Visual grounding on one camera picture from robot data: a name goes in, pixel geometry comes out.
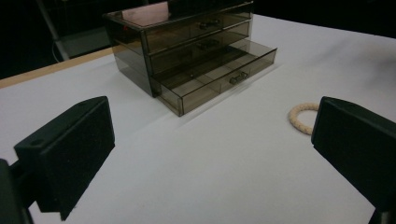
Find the smoky transparent drawer organizer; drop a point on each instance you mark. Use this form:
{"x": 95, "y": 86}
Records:
{"x": 137, "y": 46}

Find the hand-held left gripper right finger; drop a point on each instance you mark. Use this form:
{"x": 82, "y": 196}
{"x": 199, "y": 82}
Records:
{"x": 358, "y": 146}

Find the metal stand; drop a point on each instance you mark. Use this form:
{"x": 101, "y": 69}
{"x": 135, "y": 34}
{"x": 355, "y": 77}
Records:
{"x": 54, "y": 31}

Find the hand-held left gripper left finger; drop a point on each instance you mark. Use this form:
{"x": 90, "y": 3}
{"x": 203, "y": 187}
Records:
{"x": 72, "y": 149}

